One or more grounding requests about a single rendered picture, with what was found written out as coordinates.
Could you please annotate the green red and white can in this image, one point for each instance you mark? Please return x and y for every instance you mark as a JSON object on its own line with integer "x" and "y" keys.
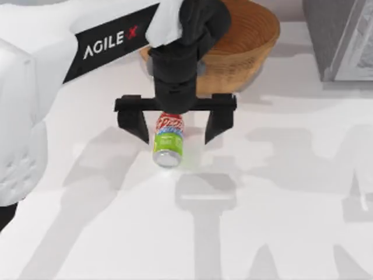
{"x": 168, "y": 143}

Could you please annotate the wooden basket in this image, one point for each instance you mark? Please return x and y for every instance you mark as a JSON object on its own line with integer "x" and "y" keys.
{"x": 247, "y": 46}

